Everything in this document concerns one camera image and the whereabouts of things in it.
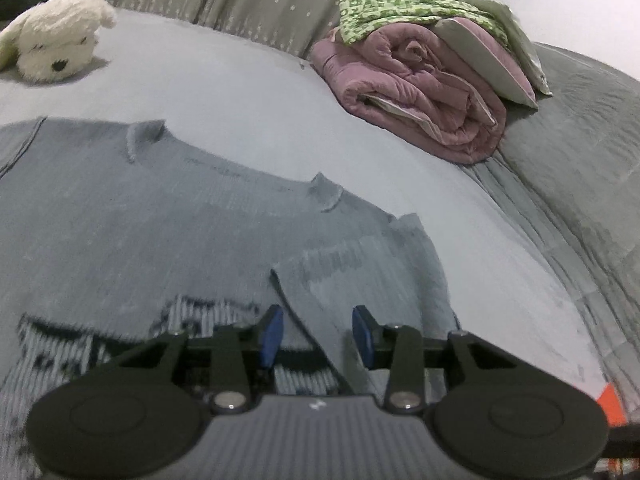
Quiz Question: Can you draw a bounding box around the grey quilted blanket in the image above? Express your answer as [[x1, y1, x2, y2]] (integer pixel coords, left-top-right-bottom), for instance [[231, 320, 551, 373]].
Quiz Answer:
[[462, 42, 640, 411]]

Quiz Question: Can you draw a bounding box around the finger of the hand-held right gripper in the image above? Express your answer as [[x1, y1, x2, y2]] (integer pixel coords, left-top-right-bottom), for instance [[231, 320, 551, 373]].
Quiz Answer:
[[606, 424, 640, 457]]

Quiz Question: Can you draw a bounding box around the folded purple quilt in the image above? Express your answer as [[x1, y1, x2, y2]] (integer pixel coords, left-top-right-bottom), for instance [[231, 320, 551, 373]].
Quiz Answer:
[[311, 22, 508, 165]]

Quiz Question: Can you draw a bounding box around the grey knit sweater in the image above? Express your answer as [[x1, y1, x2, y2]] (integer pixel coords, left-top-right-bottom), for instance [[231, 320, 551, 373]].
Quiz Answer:
[[0, 117, 461, 480]]

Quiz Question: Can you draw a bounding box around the green patterned cloth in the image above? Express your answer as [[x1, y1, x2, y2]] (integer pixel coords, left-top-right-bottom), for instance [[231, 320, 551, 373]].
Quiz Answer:
[[339, 0, 511, 46]]

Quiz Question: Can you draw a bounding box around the white plush dog toy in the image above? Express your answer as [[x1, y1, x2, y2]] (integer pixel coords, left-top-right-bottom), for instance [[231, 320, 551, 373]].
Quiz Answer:
[[0, 0, 118, 83]]

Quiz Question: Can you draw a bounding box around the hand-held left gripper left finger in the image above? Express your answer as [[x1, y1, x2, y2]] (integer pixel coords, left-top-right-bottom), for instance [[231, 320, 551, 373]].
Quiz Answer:
[[112, 304, 285, 415]]

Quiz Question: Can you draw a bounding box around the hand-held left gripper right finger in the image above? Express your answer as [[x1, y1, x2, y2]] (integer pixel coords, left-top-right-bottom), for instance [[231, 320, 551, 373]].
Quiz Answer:
[[351, 305, 526, 415]]

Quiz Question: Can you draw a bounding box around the white pillow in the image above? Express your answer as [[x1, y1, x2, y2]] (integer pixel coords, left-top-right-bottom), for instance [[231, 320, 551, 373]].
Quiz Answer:
[[447, 0, 553, 97]]

